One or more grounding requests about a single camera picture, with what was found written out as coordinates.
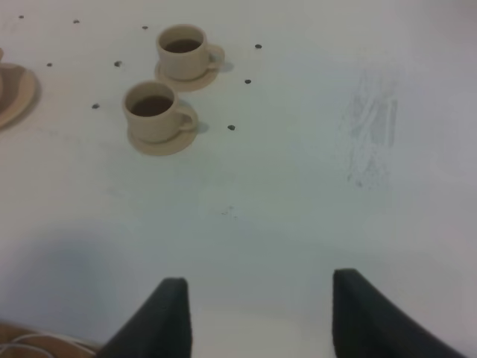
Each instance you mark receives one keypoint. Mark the beige teapot saucer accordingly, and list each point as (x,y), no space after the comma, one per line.
(19,93)

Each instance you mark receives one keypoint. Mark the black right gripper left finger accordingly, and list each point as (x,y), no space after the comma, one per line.
(162,327)

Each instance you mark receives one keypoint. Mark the beige near saucer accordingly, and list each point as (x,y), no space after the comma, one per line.
(172,146)

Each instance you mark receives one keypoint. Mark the beige near teacup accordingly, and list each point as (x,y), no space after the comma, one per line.
(154,113)

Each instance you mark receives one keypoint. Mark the beige far saucer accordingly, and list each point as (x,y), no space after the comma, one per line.
(186,86)

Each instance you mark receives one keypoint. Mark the beige teacup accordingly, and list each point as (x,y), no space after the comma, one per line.
(185,53)
(154,113)

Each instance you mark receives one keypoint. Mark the beige far teacup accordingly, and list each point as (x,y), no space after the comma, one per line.
(185,53)

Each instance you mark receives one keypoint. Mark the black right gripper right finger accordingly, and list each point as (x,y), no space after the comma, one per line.
(366,324)

